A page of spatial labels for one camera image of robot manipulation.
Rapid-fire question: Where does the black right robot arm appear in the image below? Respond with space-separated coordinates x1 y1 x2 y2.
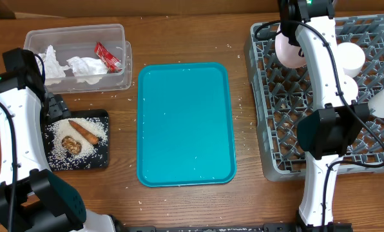
278 1 370 231

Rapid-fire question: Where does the clear plastic bin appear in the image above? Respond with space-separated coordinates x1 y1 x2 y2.
24 24 132 93

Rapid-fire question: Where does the spilled white rice pile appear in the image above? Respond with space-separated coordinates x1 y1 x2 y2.
45 117 108 170

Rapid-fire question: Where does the grey dishwasher rack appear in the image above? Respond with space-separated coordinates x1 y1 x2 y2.
244 14 384 182

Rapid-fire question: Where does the white paper napkin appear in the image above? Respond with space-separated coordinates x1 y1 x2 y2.
38 45 109 85

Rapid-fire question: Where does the brown food scrap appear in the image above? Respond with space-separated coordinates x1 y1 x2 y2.
62 136 82 155

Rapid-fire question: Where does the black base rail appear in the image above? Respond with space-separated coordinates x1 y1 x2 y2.
118 222 353 232

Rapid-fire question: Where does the teal serving tray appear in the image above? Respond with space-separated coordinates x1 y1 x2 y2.
137 62 236 188

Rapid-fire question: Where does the orange carrot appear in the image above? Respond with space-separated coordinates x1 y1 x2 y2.
68 120 99 145

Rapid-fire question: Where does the red snack wrapper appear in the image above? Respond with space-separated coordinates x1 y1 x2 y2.
94 42 123 73

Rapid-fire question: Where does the light green bowl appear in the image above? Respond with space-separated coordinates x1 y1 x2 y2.
337 42 365 77

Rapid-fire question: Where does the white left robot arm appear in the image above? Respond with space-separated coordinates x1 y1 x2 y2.
0 48 125 231

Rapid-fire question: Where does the pink small bowl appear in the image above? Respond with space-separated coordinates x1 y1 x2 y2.
341 75 358 105

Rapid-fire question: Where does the large pink plate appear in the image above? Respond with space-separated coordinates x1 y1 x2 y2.
274 26 306 68

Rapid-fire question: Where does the black plastic bin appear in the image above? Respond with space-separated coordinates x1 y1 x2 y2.
41 109 110 172

